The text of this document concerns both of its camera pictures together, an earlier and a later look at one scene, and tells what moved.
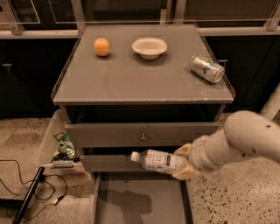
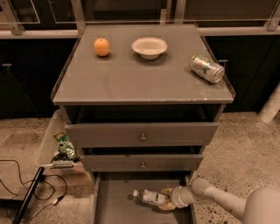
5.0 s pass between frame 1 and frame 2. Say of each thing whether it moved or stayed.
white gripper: moved
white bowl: stayed
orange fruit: stayed
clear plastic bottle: moved
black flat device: stayed
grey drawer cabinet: stayed
